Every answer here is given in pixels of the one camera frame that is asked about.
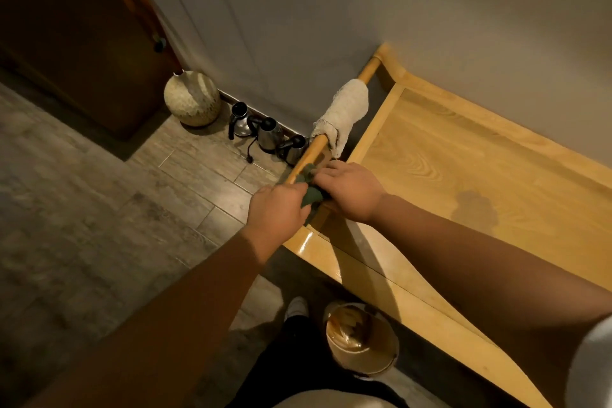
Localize person's right hand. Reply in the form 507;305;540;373
313;159;388;225

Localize person's left hand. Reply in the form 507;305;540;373
243;182;312;256

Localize dark green cloth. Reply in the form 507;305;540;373
294;163;334;226

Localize person's right forearm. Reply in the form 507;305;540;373
369;193;612;377

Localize person's left forearm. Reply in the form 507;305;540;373
21;226;284;408

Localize white towel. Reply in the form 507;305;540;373
310;78;372;159

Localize person's white shoe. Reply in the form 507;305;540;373
284;296;310;323

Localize round beige vase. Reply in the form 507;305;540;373
164;70;222;129

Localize light wooden table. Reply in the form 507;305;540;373
282;42;612;408

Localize bucket of water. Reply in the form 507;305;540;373
322;300;400;380

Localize person's black trousers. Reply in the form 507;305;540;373
227;314;398;408

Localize dark wooden cabinet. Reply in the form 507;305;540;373
0;0;183;142

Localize wooden towel rail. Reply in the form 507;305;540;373
284;56;383;186

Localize steel kettle with black handle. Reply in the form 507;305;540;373
228;101;257;141
276;134;310;167
246;115;286;154

